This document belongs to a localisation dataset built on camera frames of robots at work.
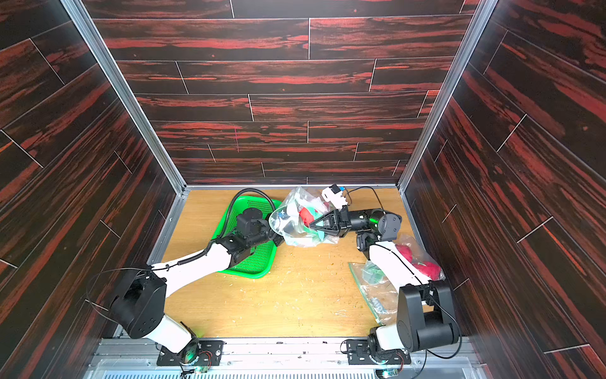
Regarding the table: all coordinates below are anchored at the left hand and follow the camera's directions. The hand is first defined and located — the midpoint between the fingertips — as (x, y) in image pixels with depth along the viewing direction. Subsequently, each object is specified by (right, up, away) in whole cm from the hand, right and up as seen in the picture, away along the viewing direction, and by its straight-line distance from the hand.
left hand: (294, 220), depth 82 cm
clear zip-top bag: (+1, +4, -14) cm, 14 cm away
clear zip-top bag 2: (+31, -26, +3) cm, 40 cm away
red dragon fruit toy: (+4, +1, -15) cm, 16 cm away
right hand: (+6, -1, -20) cm, 20 cm away
